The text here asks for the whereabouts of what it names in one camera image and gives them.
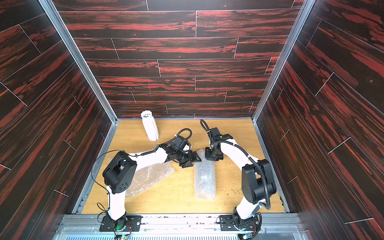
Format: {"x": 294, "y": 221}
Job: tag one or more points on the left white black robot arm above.
{"x": 120, "y": 172}

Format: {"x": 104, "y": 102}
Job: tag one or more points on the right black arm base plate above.
{"x": 229, "y": 222}

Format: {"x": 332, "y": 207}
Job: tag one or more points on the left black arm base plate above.
{"x": 132, "y": 223}

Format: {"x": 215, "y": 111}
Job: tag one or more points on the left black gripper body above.
{"x": 183, "y": 157}

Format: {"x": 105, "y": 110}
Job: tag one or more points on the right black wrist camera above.
{"x": 215, "y": 136}

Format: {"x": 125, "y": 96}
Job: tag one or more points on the white ribbed vase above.
{"x": 150, "y": 125}

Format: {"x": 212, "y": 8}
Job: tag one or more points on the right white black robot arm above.
{"x": 258, "y": 183}

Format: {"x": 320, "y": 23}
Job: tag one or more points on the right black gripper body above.
{"x": 214, "y": 153}

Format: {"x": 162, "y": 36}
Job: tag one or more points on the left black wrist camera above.
{"x": 180, "y": 144}

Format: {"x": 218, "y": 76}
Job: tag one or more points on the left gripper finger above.
{"x": 186, "y": 165}
{"x": 195, "y": 157}

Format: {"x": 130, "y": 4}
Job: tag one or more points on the aluminium front rail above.
{"x": 279, "y": 226}

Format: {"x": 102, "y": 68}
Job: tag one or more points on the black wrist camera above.
{"x": 180, "y": 144}
{"x": 215, "y": 136}

